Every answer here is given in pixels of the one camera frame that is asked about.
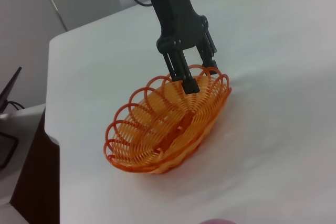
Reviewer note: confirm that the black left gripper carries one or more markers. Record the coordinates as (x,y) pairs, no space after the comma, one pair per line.
(173,11)

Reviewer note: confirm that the orange woven plastic basket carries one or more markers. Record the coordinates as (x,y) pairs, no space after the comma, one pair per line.
(147,134)

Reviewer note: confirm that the pink peach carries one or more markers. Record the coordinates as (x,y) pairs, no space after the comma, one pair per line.
(218,222)

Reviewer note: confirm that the white desk with brown side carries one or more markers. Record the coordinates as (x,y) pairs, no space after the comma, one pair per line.
(34,169)

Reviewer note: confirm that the black laptop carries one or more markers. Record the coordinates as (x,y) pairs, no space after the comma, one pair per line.
(4,100)

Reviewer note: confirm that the black rounded pad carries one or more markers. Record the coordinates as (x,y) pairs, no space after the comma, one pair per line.
(6,148)

